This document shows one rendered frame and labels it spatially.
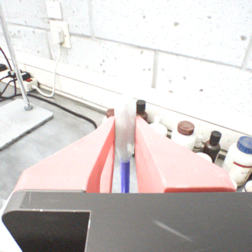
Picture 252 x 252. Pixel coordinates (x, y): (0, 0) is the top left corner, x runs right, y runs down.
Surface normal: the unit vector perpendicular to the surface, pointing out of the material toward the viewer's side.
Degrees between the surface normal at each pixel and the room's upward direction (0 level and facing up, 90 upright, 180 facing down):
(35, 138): 0
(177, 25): 90
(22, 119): 0
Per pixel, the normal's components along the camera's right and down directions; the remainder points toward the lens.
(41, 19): -0.54, 0.50
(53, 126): 0.00, -0.79
